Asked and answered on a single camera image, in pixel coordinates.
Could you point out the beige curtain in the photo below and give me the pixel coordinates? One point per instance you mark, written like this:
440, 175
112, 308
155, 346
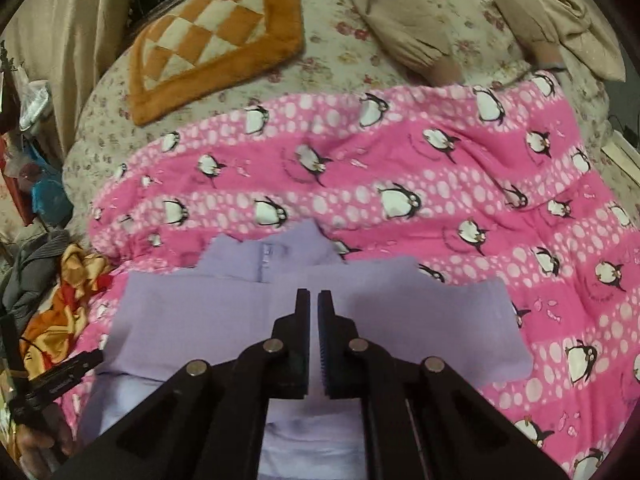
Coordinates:
70, 35

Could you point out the orange yellow cloth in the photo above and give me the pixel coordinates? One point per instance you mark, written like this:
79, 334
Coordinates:
65, 300

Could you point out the beige garment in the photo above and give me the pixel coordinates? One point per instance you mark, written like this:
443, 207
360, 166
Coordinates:
410, 15

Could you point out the orange checkered cushion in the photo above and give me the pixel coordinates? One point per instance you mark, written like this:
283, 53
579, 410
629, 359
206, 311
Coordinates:
215, 35

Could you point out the white plastic bag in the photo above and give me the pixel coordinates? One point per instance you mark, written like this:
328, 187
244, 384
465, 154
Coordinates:
36, 102

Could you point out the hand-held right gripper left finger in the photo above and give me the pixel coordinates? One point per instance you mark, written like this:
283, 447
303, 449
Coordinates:
303, 360

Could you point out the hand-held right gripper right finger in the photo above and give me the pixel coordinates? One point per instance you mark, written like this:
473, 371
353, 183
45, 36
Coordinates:
327, 360

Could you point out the pink penguin print blanket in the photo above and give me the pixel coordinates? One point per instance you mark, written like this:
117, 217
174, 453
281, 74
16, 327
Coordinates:
400, 160

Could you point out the lavender fleece jacket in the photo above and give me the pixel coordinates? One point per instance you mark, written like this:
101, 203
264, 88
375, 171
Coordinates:
200, 310

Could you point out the person's left hand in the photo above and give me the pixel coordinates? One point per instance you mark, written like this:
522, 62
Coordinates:
45, 442

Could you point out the blue plastic bag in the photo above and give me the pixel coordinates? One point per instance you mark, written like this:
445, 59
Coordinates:
50, 200

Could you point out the grey garment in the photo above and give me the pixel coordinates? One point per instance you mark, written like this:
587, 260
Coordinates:
35, 270

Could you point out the floral bed sheet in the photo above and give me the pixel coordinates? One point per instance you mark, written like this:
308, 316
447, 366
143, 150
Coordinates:
330, 50

